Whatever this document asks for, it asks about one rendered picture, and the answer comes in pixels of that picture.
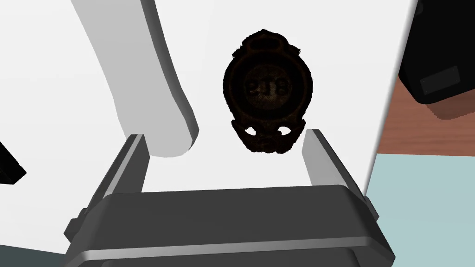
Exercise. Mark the dark brown round object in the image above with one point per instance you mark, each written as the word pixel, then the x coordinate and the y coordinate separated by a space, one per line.
pixel 267 89

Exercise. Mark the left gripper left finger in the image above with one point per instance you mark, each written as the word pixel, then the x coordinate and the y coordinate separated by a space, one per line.
pixel 124 168

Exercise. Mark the black angular piece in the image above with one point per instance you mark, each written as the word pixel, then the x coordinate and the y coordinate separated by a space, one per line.
pixel 9 168

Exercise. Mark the black rounded block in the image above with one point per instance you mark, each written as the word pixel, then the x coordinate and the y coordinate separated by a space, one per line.
pixel 441 44

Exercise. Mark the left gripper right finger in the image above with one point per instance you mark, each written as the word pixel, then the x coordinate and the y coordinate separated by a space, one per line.
pixel 323 163

